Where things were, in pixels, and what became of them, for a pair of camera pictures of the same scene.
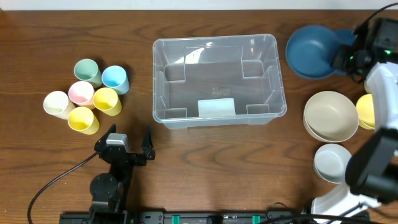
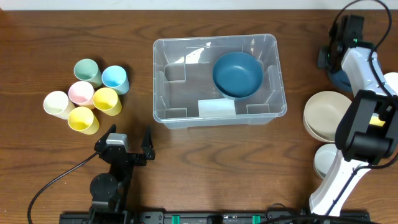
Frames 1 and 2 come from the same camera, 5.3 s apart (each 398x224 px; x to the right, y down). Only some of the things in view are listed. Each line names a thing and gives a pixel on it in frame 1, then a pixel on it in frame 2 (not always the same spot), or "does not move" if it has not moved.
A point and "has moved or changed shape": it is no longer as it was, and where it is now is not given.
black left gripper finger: [147, 146] does not move
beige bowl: [330, 117] does not move
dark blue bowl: [336, 38] has moved or changed shape
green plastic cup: [86, 70] does not move
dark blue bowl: [309, 51] -> [237, 75]
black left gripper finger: [102, 141] does not move
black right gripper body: [341, 58] -> [325, 59]
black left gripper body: [125, 156] does not move
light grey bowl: [330, 162] does not move
